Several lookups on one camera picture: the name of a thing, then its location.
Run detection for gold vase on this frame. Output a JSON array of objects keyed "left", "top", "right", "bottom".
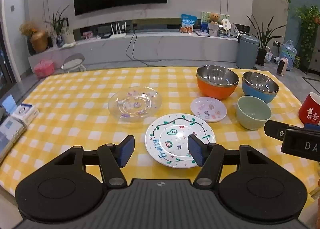
[{"left": 30, "top": 30, "right": 49, "bottom": 54}]

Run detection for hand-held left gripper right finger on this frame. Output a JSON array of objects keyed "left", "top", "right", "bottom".
[{"left": 187, "top": 134, "right": 269, "bottom": 188}]

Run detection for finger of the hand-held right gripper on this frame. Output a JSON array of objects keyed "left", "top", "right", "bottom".
[
  {"left": 303, "top": 123, "right": 320, "bottom": 132},
  {"left": 264, "top": 119, "right": 302, "bottom": 142}
]

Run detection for red mug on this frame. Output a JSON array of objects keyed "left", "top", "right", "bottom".
[{"left": 298, "top": 92, "right": 320, "bottom": 126}]

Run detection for blue card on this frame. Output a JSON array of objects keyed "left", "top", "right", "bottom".
[{"left": 1, "top": 94, "right": 18, "bottom": 114}]

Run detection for brown teddy bear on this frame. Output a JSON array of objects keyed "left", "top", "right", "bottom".
[{"left": 206, "top": 13, "right": 224, "bottom": 30}]

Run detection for grey round stool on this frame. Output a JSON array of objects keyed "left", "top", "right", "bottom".
[{"left": 61, "top": 53, "right": 87, "bottom": 74}]

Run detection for white vine-printed plate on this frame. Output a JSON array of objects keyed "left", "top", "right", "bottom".
[{"left": 145, "top": 113, "right": 216, "bottom": 169}]

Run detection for yellow checked tablecloth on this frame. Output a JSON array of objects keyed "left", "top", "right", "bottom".
[{"left": 0, "top": 66, "right": 320, "bottom": 198}]

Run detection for grey trash bin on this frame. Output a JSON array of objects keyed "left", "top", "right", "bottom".
[{"left": 236, "top": 33, "right": 261, "bottom": 70}]

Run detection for blue steel bowl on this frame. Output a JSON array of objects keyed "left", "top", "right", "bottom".
[{"left": 241, "top": 71, "right": 280, "bottom": 104}]

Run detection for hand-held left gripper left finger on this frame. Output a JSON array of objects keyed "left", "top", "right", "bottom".
[{"left": 54, "top": 135, "right": 136, "bottom": 188}]

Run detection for green picture card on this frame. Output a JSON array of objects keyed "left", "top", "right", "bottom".
[{"left": 200, "top": 11, "right": 230, "bottom": 33}]

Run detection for clear glass plate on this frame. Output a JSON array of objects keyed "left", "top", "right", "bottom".
[{"left": 108, "top": 86, "right": 163, "bottom": 123}]

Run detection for bushy green plant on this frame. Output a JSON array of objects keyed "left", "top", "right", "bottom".
[{"left": 293, "top": 5, "right": 320, "bottom": 64}]

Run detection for white and blue carton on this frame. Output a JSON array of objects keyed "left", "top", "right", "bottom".
[{"left": 11, "top": 103, "right": 40, "bottom": 127}]

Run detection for green ceramic bowl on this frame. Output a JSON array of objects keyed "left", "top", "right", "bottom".
[{"left": 236, "top": 95, "right": 272, "bottom": 130}]

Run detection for blue snack bag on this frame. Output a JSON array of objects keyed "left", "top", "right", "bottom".
[{"left": 179, "top": 13, "right": 198, "bottom": 34}]

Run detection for dried yellow flowers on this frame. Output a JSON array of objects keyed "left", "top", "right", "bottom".
[{"left": 19, "top": 20, "right": 38, "bottom": 37}]

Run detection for orange steel bowl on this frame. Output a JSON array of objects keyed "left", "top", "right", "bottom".
[{"left": 196, "top": 65, "right": 239, "bottom": 100}]

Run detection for white boxes at table edge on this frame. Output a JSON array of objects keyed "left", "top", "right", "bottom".
[{"left": 0, "top": 115, "right": 28, "bottom": 162}]

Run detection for small pink heater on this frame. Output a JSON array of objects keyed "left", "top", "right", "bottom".
[{"left": 276, "top": 56, "right": 289, "bottom": 77}]

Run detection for long-leaf potted plant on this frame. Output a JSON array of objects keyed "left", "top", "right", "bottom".
[{"left": 246, "top": 14, "right": 279, "bottom": 66}]

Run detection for black cable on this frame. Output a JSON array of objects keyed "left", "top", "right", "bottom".
[{"left": 125, "top": 29, "right": 151, "bottom": 66}]

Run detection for dark metal cabinet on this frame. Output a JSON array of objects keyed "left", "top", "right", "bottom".
[{"left": 301, "top": 44, "right": 320, "bottom": 75}]

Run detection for small woven basket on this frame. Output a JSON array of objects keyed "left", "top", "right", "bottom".
[{"left": 264, "top": 47, "right": 273, "bottom": 64}]

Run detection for blue water jug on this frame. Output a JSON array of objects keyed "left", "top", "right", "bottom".
[{"left": 278, "top": 40, "right": 298, "bottom": 71}]

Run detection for small pink plate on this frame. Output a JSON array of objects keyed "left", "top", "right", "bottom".
[{"left": 190, "top": 96, "right": 228, "bottom": 123}]

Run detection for pink box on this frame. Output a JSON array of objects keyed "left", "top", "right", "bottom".
[{"left": 33, "top": 59, "right": 55, "bottom": 79}]

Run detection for white router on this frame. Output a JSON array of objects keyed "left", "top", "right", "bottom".
[{"left": 110, "top": 22, "right": 128, "bottom": 39}]

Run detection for glass vase with plant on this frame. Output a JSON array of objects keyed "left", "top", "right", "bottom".
[{"left": 44, "top": 5, "right": 71, "bottom": 48}]

